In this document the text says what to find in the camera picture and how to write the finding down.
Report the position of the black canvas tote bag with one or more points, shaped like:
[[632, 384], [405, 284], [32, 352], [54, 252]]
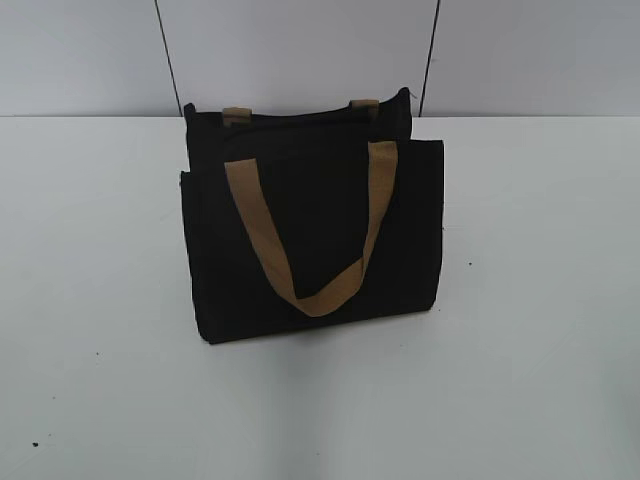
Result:
[[404, 271]]

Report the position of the tan front bag handle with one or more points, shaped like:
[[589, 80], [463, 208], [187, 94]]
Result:
[[303, 226]]

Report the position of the tan bag handle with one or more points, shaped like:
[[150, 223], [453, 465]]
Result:
[[300, 112], [303, 226]]

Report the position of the tan rear bag handle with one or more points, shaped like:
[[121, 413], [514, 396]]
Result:
[[300, 112]]

